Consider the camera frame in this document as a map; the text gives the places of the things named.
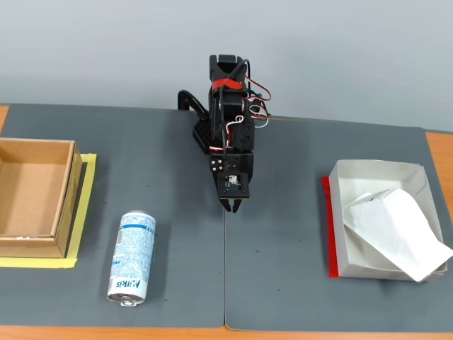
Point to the black square wrist camera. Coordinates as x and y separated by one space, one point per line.
233 186

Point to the red tape strip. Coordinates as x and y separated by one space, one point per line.
331 230

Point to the dark gray table mat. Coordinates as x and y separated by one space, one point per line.
170 212
283 248

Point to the brown cardboard box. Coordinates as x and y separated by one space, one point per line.
32 191

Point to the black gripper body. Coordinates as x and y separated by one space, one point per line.
233 163

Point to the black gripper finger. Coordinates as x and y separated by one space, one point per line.
227 203
240 204

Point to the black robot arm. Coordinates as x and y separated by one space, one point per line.
230 113

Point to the white sandwich package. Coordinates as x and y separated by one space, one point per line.
396 233

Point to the white blue Milkis can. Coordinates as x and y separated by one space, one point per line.
132 255

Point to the black table clamp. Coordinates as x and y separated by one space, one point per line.
191 99

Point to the yellow tape outline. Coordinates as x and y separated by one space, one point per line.
86 212

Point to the red tape wrap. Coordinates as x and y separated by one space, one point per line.
230 84

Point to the gray paper box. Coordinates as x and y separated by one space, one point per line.
357 177

